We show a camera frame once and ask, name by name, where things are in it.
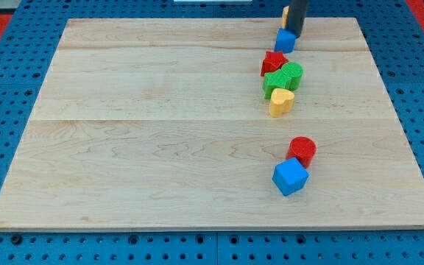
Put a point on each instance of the red star block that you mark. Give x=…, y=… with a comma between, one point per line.
x=272, y=62

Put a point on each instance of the yellow heart block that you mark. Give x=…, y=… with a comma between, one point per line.
x=281, y=102

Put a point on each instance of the green star block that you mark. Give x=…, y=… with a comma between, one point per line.
x=273, y=80

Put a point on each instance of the green cylinder block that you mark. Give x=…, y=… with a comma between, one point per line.
x=294, y=72

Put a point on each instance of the blue cube block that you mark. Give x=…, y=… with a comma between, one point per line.
x=290, y=176

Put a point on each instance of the red cylinder block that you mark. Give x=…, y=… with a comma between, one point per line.
x=303, y=149

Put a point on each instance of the blue triangle block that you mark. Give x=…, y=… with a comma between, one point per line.
x=285, y=41

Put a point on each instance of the yellow block behind stick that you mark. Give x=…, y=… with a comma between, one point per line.
x=284, y=16

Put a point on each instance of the wooden board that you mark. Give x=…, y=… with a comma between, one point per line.
x=162, y=125

